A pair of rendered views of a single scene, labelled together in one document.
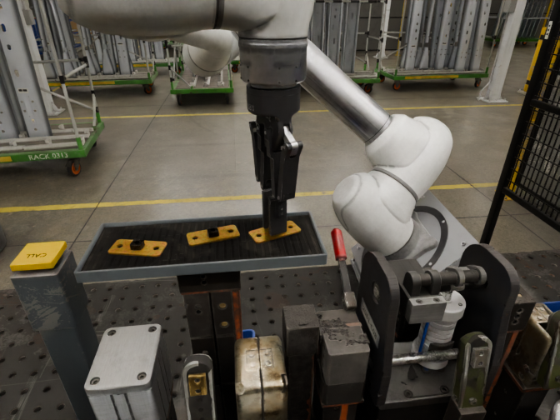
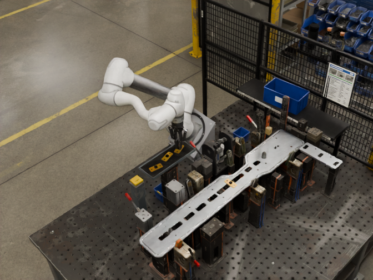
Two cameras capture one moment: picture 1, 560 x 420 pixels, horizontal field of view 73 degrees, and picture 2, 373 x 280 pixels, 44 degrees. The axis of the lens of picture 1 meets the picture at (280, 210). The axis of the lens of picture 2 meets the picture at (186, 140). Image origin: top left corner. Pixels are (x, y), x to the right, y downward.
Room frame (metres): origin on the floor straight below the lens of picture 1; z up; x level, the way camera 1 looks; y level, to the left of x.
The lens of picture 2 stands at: (-1.31, 1.25, 3.18)
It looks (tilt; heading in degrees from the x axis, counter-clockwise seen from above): 41 degrees down; 325
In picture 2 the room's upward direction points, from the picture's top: 3 degrees counter-clockwise
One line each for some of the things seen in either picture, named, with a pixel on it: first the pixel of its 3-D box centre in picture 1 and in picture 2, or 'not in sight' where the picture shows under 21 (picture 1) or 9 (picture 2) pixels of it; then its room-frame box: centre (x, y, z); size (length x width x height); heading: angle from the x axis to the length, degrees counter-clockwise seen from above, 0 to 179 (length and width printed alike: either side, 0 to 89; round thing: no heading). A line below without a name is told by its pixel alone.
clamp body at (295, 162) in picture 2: not in sight; (292, 180); (0.05, -0.58, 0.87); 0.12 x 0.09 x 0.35; 7
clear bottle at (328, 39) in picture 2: not in sight; (327, 41); (0.44, -1.24, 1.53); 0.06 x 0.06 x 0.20
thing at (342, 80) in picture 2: not in sight; (339, 84); (0.23, -1.17, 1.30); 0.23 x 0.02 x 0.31; 7
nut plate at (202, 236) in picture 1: (212, 232); (167, 155); (0.53, 0.11, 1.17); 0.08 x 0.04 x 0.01; 110
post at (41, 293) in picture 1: (78, 357); (140, 205); (0.48, 0.38, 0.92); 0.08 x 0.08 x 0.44; 7
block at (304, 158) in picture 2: not in sight; (301, 171); (0.08, -0.71, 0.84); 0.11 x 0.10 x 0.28; 7
